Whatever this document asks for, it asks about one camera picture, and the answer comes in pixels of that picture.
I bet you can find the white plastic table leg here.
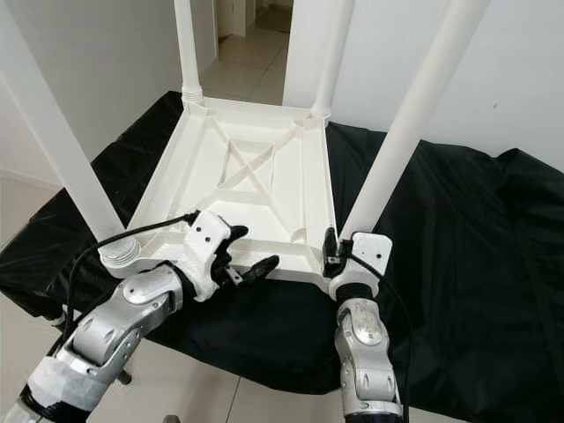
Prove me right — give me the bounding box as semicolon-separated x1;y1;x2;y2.
310;0;357;120
338;0;493;244
0;69;144;271
174;0;204;105

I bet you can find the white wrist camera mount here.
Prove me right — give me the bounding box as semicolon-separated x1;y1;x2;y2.
330;231;394;301
182;209;235;303

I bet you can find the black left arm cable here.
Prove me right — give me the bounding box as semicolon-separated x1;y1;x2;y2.
62;211;202;329

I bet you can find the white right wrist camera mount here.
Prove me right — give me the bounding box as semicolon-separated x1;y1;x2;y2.
330;231;394;301

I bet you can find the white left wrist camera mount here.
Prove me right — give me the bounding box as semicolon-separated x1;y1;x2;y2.
182;209;235;303

